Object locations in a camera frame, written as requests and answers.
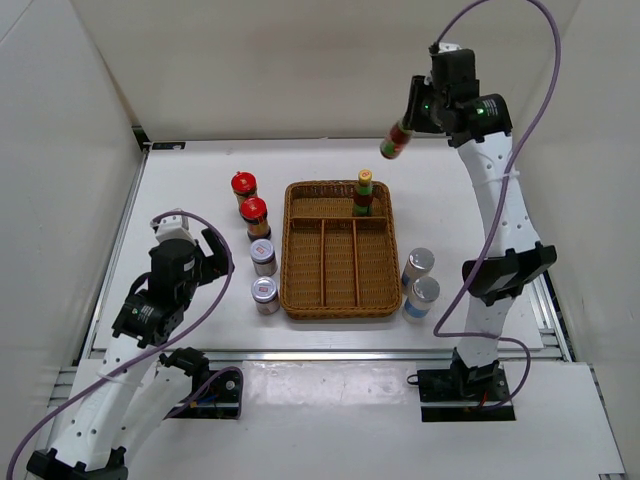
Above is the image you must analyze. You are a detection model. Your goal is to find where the yellow cap sauce bottle front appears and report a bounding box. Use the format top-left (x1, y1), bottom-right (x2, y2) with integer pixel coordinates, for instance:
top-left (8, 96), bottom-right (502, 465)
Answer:
top-left (379, 119), bottom-right (413, 160)

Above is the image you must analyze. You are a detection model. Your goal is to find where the yellow cap sauce bottle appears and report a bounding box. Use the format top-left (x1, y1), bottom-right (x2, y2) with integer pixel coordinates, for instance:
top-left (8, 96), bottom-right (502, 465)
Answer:
top-left (379, 119), bottom-right (413, 160)
top-left (353, 169), bottom-right (373, 216)

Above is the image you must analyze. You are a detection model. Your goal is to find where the white lid dark jar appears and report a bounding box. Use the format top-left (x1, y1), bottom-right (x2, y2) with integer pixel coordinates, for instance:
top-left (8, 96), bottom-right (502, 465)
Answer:
top-left (250, 239), bottom-right (278, 277)
top-left (251, 277), bottom-right (280, 315)

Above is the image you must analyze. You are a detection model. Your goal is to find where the red lid jar front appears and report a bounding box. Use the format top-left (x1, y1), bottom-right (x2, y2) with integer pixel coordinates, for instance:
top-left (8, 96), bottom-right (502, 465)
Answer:
top-left (239, 197), bottom-right (271, 241)

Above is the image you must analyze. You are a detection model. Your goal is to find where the red lid jar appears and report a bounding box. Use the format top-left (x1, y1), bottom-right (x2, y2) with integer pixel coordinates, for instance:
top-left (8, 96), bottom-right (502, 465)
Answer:
top-left (239, 197), bottom-right (271, 241)
top-left (231, 171), bottom-right (257, 207)

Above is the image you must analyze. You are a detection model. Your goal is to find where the white lid dark jar front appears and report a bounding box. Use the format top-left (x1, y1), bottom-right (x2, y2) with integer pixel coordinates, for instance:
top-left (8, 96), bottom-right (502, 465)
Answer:
top-left (251, 277), bottom-right (280, 315)

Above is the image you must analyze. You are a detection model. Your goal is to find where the silver lid bead jar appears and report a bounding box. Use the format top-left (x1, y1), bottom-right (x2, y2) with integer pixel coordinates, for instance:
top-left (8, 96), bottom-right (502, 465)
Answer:
top-left (402, 276), bottom-right (440, 323)
top-left (401, 247), bottom-right (435, 291)

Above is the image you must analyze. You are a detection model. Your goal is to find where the silver lid bead jar front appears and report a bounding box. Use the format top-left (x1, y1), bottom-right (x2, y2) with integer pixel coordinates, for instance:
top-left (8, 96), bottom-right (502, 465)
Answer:
top-left (402, 276), bottom-right (440, 323)

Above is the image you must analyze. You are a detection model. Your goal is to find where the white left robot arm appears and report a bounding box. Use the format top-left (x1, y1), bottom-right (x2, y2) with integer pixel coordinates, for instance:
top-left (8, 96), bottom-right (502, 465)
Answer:
top-left (27, 222), bottom-right (233, 479)

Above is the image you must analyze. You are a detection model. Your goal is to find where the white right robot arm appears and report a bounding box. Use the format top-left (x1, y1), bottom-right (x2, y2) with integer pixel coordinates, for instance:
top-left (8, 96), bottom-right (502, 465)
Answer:
top-left (402, 75), bottom-right (557, 400)

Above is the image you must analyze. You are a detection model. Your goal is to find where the wicker divided basket tray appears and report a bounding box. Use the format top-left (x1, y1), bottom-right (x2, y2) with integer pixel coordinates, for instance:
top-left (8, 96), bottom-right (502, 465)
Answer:
top-left (279, 180), bottom-right (402, 321)

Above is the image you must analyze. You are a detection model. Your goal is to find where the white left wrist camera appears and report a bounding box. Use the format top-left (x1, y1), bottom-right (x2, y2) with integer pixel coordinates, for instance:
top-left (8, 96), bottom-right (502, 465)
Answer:
top-left (152, 215), bottom-right (195, 244)

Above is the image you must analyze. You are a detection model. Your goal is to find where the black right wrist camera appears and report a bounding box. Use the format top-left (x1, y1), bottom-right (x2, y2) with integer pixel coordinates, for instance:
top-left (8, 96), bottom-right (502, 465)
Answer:
top-left (429, 42), bottom-right (479, 92)

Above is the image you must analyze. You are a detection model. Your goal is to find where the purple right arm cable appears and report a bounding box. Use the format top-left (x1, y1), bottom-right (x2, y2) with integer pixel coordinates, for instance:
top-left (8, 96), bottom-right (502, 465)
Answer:
top-left (432, 0), bottom-right (562, 412)

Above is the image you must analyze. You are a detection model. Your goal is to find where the aluminium front table rail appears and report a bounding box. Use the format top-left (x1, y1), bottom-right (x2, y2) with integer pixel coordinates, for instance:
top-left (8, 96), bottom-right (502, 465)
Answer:
top-left (203, 349), bottom-right (452, 362)

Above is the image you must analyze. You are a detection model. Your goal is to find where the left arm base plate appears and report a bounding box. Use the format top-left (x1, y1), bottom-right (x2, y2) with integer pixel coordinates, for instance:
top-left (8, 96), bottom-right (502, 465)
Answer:
top-left (166, 366), bottom-right (244, 420)

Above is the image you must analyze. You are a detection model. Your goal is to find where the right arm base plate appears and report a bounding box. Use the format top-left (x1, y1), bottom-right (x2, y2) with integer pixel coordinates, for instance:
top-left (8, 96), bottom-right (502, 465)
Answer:
top-left (406, 364), bottom-right (516, 423)

